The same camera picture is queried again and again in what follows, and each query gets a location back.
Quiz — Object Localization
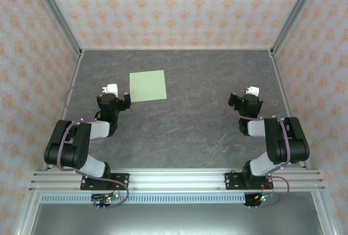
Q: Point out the light green paper sheet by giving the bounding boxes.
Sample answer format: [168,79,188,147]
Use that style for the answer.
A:
[129,70,167,103]

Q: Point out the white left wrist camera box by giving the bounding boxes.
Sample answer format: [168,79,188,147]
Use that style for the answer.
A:
[107,83,119,97]

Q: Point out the black board bracket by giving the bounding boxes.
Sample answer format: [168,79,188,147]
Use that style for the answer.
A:
[243,193,263,209]
[92,201,112,211]

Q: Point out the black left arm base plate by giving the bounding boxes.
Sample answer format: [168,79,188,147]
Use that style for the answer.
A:
[80,173,130,191]

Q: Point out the grey slotted cable duct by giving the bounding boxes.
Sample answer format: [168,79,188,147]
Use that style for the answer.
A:
[40,194,319,205]

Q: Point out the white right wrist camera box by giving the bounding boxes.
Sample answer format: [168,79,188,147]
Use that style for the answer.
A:
[244,85,260,96]

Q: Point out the long aluminium mounting beam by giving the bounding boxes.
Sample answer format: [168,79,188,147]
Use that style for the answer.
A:
[29,168,326,192]

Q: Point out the aluminium frame post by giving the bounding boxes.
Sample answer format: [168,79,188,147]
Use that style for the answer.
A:
[269,0,326,58]
[28,0,84,58]

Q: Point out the aluminium frame leg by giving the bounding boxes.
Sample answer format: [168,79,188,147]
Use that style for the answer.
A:
[310,191,339,235]
[13,191,41,235]

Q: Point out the aluminium table edge rail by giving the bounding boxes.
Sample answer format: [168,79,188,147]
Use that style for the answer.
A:
[42,50,85,172]
[268,50,311,171]

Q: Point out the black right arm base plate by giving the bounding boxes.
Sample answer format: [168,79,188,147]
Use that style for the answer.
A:
[224,172,274,191]

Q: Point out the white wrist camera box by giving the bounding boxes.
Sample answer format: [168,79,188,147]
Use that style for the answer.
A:
[107,83,119,97]
[244,85,260,96]

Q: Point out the grey metal panel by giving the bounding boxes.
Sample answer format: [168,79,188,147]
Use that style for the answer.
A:
[28,203,323,235]

